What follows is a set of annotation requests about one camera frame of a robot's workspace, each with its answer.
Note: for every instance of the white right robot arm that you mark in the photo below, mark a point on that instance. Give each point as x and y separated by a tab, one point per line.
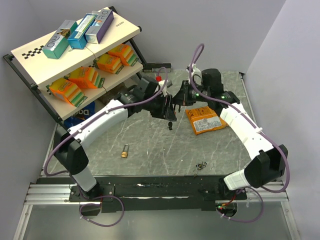
267	160

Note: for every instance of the black box at wall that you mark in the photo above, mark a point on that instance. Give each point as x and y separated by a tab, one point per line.
155	67

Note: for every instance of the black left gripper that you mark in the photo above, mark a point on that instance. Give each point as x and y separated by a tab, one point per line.
165	112

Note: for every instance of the orange sponge pack front left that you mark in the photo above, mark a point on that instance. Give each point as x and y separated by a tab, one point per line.
67	91

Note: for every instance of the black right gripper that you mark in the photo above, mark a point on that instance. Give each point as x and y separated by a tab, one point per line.
184	92

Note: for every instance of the brown paper bag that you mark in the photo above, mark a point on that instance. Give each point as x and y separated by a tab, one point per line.
111	94

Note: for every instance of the cream two tier shelf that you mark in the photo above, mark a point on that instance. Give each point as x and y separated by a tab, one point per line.
37	71

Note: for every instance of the orange sponge pack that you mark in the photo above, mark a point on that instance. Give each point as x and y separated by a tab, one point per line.
108	63
125	53
86	78
67	91

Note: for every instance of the aluminium rail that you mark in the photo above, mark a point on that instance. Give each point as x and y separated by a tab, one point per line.
48	194

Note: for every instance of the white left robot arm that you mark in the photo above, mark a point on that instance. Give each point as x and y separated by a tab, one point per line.
70	145

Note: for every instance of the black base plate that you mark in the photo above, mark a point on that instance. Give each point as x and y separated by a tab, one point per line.
150	193

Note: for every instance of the orange sponge pack right front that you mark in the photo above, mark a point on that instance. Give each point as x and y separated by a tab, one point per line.
108	63

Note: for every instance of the blue carton box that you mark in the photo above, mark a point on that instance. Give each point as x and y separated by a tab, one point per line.
77	39

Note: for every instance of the robot figure keychain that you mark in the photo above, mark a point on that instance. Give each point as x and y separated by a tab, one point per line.
199	166

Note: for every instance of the orange black padlock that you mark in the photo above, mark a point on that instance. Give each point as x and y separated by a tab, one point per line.
176	107

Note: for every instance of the blue doritos bag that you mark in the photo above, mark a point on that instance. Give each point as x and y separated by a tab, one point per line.
80	116

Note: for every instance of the teal rio box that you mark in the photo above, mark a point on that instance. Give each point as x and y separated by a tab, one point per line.
58	42

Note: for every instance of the orange chip bag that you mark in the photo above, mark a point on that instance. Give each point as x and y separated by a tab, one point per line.
204	119

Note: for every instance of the black head key pair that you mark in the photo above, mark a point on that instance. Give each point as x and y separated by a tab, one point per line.
170	126

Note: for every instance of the purple rio box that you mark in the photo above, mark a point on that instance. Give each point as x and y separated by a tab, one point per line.
100	25

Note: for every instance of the brass padlock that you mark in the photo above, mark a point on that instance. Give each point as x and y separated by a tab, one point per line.
125	151

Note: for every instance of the orange sponge pack middle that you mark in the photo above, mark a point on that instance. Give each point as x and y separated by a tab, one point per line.
86	78

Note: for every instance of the orange sponge pack right back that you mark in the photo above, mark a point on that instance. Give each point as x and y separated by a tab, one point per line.
125	53

